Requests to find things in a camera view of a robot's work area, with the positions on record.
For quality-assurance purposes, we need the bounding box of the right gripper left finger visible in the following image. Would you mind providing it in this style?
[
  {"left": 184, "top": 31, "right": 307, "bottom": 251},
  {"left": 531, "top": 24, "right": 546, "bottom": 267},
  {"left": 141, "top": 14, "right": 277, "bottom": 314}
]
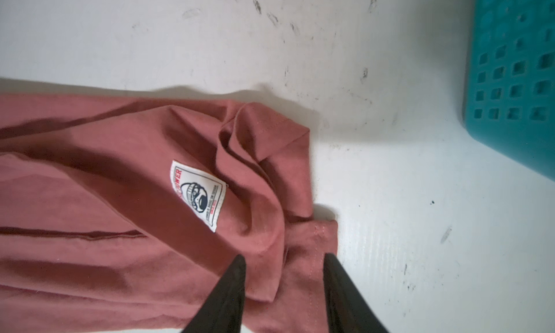
[{"left": 182, "top": 255, "right": 247, "bottom": 333}]

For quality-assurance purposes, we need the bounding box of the teal plastic basket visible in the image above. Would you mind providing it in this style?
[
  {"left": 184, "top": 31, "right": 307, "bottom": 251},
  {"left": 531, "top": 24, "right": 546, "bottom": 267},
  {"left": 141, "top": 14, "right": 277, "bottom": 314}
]
[{"left": 464, "top": 0, "right": 554, "bottom": 179}]

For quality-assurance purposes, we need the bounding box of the maroon tank top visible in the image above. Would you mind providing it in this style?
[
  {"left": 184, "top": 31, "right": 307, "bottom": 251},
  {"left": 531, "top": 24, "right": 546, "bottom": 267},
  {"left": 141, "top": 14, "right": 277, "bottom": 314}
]
[{"left": 1, "top": 94, "right": 338, "bottom": 332}]

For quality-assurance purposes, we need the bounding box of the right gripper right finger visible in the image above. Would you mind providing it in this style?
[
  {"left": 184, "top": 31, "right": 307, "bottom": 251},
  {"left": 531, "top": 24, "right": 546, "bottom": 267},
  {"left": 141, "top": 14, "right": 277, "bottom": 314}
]
[{"left": 323, "top": 253, "right": 388, "bottom": 333}]

